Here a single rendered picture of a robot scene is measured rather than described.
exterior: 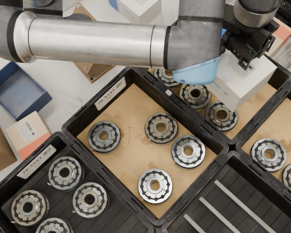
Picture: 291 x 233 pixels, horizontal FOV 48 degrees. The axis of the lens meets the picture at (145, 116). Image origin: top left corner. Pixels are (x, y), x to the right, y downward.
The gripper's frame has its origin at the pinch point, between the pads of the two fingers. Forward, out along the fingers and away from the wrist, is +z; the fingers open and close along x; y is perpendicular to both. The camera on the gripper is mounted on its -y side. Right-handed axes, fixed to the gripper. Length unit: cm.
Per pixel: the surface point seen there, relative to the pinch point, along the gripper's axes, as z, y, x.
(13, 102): 41, -52, -51
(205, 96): 24.6, -2.2, -0.9
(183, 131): 27.8, 1.1, -13.1
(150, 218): 17.7, 15.4, -38.0
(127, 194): 17.8, 6.8, -38.9
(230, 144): 17.9, 14.7, -8.3
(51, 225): 25, -2, -61
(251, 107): 27.8, 9.5, 8.8
